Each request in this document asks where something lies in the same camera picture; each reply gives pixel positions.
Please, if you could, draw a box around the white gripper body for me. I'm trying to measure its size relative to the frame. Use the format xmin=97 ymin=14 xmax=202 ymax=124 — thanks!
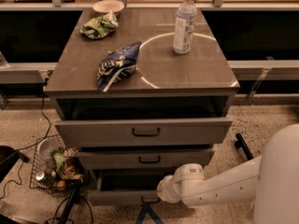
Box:
xmin=156 ymin=163 xmax=204 ymax=203

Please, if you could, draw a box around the grey drawer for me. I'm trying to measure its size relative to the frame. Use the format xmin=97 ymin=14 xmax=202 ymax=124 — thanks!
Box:
xmin=55 ymin=118 xmax=232 ymax=147
xmin=78 ymin=147 xmax=214 ymax=170
xmin=88 ymin=168 xmax=174 ymax=206

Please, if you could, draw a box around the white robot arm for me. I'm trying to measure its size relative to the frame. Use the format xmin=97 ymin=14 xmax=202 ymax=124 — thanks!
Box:
xmin=157 ymin=124 xmax=299 ymax=224

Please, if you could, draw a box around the grey drawer cabinet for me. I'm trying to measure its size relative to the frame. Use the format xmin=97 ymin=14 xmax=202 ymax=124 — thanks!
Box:
xmin=44 ymin=7 xmax=241 ymax=173

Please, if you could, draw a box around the blue tape cross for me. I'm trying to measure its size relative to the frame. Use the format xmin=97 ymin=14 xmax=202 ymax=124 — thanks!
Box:
xmin=135 ymin=204 xmax=164 ymax=224

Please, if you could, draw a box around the black stand base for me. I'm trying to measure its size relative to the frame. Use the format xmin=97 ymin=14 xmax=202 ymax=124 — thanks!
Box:
xmin=235 ymin=133 xmax=253 ymax=161

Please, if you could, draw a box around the black tripod leg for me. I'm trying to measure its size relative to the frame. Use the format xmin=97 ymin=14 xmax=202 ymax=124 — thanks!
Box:
xmin=46 ymin=177 xmax=94 ymax=224

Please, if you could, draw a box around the brown snack bag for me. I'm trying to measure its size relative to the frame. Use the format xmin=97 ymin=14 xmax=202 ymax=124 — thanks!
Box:
xmin=50 ymin=147 xmax=85 ymax=180

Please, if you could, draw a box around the metal can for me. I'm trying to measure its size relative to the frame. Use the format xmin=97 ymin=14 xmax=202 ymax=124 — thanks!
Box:
xmin=36 ymin=171 xmax=52 ymax=186

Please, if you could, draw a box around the clear cup in basket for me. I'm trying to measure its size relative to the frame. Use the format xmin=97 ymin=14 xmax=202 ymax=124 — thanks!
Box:
xmin=37 ymin=138 xmax=60 ymax=161

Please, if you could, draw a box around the blue chip bag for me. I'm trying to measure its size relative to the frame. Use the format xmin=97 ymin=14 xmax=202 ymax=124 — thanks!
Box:
xmin=97 ymin=41 xmax=142 ymax=92

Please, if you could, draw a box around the clear plastic water bottle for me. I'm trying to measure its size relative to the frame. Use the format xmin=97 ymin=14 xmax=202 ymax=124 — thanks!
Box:
xmin=173 ymin=0 xmax=197 ymax=54

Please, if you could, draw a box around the green chip bag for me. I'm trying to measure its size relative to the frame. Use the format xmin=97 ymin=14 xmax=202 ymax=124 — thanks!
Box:
xmin=80 ymin=10 xmax=119 ymax=40

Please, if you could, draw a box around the white bowl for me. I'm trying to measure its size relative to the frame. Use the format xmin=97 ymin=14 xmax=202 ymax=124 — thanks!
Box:
xmin=93 ymin=0 xmax=124 ymax=15

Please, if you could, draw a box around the wire basket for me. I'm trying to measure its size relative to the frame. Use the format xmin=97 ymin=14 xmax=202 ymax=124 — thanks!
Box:
xmin=30 ymin=134 xmax=90 ymax=194

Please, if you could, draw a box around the black power cable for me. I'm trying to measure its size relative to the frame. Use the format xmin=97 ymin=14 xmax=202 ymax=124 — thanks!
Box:
xmin=0 ymin=77 xmax=53 ymax=201

